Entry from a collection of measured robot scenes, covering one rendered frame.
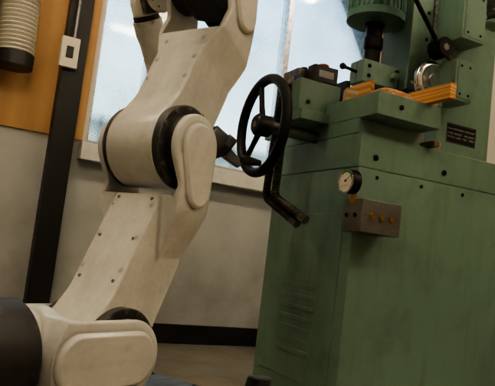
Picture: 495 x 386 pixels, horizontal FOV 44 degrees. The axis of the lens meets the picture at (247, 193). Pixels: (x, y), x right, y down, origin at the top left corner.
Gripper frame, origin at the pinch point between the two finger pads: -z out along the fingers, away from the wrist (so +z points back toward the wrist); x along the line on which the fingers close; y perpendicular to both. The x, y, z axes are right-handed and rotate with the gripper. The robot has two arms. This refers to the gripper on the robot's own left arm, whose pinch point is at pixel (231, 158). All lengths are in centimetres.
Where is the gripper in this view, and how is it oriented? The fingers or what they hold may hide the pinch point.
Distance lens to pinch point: 166.1
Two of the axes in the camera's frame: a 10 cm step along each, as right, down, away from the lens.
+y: 5.0, -7.7, 4.0
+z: -7.1, -6.3, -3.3
